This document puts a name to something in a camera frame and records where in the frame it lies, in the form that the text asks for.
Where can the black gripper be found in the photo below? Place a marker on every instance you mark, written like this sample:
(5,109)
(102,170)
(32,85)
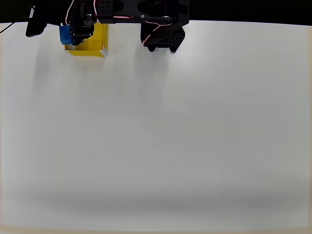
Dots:
(78,36)

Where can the blue rectangular block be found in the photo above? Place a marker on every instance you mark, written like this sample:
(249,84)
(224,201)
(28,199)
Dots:
(64,34)

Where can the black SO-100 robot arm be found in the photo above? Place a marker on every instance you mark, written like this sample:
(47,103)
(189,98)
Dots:
(146,9)

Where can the yellow open cardboard box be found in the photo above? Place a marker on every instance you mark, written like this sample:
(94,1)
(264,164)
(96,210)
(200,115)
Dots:
(97,41)

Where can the black bar-shaped wrist camera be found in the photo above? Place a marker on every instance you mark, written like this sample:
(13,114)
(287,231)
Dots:
(36,19)

